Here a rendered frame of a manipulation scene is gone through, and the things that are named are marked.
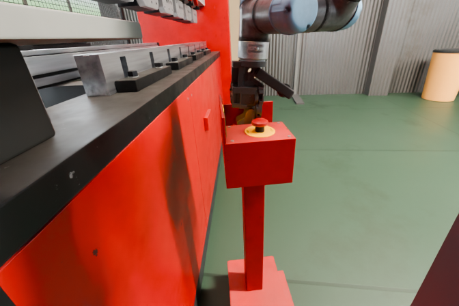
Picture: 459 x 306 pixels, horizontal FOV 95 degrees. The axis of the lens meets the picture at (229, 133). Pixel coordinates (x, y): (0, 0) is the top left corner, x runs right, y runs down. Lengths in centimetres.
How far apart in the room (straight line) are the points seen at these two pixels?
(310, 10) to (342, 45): 363
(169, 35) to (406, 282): 235
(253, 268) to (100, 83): 75
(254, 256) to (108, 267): 54
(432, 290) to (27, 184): 60
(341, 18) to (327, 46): 346
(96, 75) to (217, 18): 175
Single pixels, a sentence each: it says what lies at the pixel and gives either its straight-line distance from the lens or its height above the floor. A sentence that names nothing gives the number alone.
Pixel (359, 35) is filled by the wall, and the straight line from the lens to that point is 416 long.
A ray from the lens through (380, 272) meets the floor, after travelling 132.
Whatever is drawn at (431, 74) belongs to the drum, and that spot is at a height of 36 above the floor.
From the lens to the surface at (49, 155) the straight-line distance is 32.
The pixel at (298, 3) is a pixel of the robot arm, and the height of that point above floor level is 103.
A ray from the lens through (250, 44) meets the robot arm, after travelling 53.
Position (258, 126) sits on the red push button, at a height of 80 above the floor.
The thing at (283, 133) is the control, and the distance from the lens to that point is 51.
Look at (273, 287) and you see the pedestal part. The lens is 100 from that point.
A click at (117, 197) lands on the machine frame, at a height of 77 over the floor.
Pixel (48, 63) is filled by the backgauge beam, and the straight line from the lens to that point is 86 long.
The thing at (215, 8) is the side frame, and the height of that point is 124.
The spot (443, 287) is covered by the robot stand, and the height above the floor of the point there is 60.
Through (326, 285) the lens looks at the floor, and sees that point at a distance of 119.
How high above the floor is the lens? 99
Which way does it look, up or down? 24 degrees down
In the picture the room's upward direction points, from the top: 3 degrees counter-clockwise
